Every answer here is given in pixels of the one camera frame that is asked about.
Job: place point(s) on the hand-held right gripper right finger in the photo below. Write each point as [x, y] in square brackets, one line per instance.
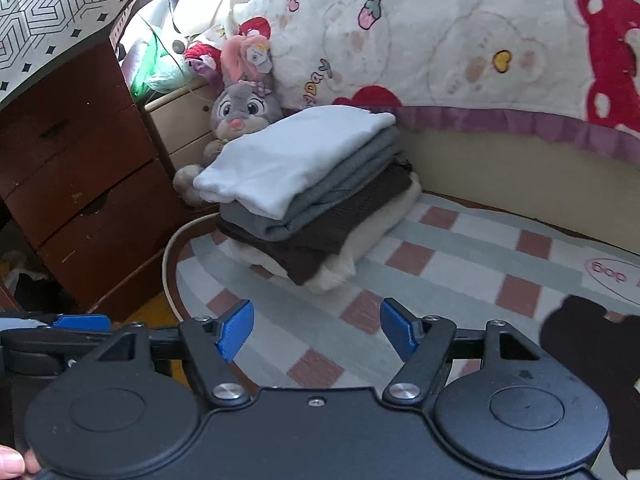
[397, 330]

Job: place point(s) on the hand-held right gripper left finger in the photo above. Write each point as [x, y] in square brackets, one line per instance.
[235, 330]

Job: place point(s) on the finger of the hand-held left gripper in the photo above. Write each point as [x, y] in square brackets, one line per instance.
[50, 342]
[82, 322]

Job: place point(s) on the white t-shirt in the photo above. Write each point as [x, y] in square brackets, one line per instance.
[290, 160]

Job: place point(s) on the person's left hand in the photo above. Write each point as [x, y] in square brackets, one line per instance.
[12, 465]

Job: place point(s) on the checked cartoon rug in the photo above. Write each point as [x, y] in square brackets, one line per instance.
[450, 260]

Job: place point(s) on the cream folded garment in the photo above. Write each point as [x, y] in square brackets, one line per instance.
[365, 247]

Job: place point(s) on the dark brown knit garment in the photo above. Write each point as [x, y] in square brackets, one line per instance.
[320, 240]

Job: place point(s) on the brown wooden drawer cabinet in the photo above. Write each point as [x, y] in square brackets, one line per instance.
[75, 185]

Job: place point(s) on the grey folded garment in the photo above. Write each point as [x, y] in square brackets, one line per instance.
[325, 195]

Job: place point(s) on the beige nightstand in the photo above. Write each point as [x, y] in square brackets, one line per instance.
[185, 120]

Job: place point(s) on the grey plush rabbit toy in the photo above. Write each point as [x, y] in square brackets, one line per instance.
[245, 107]

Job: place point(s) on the green plastic bag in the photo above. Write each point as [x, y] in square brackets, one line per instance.
[165, 77]

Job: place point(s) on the red plush item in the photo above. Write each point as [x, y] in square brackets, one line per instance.
[200, 52]

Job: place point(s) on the white quilt with red bears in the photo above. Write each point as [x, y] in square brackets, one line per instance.
[450, 50]

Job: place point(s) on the geometric patterned cloth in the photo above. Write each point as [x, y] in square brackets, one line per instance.
[50, 10]

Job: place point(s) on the white bag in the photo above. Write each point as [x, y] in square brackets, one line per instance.
[200, 0]

